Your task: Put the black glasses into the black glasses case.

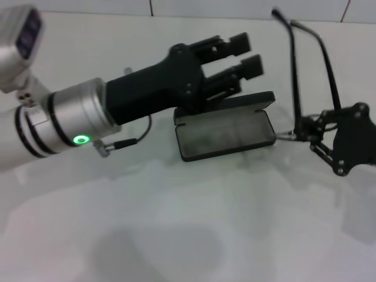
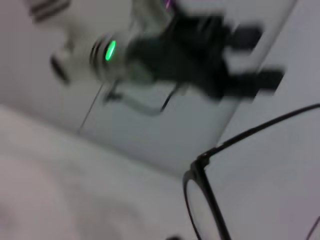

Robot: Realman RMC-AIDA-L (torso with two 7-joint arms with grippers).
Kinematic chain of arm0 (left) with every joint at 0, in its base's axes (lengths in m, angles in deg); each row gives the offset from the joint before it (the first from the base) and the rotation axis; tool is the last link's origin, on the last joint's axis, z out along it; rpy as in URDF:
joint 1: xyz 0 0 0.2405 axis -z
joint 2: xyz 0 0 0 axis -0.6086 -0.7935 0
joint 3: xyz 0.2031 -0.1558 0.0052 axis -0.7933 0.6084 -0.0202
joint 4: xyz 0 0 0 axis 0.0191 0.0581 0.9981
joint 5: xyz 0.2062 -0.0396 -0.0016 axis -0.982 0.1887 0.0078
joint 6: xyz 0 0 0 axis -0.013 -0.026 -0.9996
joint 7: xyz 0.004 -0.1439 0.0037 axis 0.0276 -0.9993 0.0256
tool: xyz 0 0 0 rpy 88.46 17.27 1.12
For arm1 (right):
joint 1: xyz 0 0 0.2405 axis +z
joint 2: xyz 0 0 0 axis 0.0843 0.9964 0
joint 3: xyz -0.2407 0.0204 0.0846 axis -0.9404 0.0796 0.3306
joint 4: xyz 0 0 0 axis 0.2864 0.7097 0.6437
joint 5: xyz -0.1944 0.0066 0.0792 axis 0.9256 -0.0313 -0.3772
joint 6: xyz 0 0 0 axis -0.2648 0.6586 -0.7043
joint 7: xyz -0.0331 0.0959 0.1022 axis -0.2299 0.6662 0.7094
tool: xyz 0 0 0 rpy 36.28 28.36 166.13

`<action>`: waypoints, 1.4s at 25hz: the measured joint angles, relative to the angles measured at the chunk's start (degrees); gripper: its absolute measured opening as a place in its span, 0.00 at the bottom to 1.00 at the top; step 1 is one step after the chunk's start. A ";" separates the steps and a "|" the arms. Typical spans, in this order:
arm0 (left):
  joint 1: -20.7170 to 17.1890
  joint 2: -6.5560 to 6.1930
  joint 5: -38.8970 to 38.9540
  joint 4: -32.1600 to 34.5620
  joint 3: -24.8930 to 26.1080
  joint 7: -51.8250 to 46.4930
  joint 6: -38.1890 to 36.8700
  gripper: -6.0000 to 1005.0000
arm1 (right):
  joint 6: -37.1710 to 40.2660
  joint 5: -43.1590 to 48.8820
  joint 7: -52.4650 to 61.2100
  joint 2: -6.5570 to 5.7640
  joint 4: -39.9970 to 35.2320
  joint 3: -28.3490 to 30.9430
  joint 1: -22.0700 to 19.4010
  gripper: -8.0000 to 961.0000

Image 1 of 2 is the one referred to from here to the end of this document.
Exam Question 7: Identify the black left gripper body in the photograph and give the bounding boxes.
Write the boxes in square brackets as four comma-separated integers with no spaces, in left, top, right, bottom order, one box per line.
[105,43,213,126]

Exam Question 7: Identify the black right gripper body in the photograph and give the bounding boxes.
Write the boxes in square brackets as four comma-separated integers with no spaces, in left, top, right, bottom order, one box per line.
[331,102,376,177]

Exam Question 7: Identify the black glasses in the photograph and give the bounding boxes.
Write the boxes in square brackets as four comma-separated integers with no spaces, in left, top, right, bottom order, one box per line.
[271,8,345,143]

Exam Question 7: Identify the black glasses case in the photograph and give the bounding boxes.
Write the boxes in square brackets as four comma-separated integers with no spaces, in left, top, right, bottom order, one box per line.
[173,90,276,163]

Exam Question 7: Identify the black cable with silver plug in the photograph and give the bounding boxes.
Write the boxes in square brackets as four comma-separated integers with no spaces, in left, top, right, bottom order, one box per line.
[93,113,153,159]

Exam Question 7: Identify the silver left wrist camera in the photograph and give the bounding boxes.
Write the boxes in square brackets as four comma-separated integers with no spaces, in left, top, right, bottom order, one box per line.
[0,5,46,94]

